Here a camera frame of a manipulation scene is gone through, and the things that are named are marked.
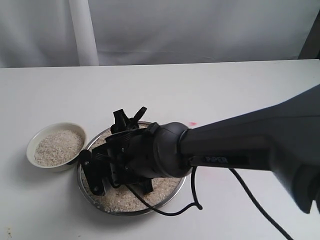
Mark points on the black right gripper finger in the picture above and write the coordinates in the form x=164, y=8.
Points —
x=144, y=185
x=94, y=170

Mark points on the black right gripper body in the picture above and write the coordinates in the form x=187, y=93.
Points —
x=127, y=156

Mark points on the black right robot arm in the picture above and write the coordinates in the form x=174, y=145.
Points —
x=283, y=139

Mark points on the white ceramic bowl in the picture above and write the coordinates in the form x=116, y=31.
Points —
x=31, y=147

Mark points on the white backdrop curtain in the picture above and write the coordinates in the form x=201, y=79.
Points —
x=67, y=33

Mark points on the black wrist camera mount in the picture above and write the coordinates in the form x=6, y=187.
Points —
x=123, y=123

